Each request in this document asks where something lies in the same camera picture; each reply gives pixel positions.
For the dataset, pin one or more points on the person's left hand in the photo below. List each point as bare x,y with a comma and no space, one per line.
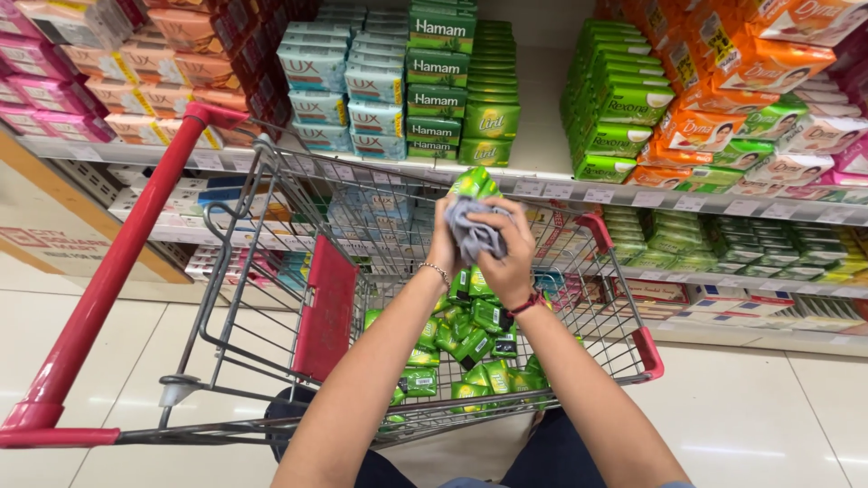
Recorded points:
441,247

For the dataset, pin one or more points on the red thread wristband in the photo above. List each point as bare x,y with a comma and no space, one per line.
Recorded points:
526,304

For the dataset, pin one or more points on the grey cloth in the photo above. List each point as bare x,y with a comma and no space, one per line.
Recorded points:
475,234

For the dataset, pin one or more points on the beige store sign panel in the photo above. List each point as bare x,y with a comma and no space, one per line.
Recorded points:
74,237

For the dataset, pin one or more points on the person's dark trousers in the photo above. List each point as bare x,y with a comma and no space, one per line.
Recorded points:
556,454

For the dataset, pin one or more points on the green soap packet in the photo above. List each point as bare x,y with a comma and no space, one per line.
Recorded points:
475,183

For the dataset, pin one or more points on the pile of green soap bars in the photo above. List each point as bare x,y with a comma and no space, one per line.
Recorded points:
475,339

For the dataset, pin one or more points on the person's left fingers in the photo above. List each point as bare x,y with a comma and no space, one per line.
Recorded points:
442,211

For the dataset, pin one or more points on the person's right fingers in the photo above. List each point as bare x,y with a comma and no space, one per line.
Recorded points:
498,210

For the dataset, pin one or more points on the store shelf with soaps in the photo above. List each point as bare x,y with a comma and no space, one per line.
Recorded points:
678,135

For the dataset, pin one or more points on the person's right hand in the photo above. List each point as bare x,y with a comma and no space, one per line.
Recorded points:
519,261

